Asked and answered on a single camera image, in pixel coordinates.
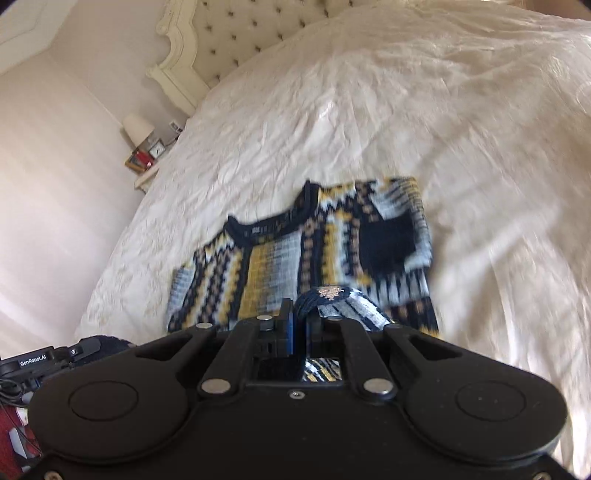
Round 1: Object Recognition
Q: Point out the bed with cream bedspread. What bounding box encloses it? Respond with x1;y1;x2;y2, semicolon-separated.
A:
76;0;591;476

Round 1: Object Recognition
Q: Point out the cream nightstand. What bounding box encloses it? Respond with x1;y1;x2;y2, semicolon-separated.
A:
134;164;162;195

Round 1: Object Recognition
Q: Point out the white shade table lamp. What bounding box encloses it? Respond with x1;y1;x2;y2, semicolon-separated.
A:
122;113;155;151

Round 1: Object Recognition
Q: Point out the black cable bundle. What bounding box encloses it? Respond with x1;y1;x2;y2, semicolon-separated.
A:
0;376;38;408

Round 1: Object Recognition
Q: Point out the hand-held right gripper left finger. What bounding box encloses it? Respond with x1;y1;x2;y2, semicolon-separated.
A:
135;298;297;398

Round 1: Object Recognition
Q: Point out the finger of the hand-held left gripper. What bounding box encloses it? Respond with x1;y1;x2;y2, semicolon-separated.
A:
56;337;103;366

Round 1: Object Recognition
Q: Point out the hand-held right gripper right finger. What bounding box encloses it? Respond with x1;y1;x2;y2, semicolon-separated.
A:
305;314;463;400

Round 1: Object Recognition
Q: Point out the navy yellow patterned knit sweater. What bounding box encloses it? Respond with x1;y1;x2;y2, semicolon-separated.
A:
95;176;439;384

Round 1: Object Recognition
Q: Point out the red cloth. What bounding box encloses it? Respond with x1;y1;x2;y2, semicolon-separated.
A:
0;405;43;479

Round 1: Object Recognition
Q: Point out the cream tufted headboard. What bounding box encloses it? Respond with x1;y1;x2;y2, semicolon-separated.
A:
147;0;365;116

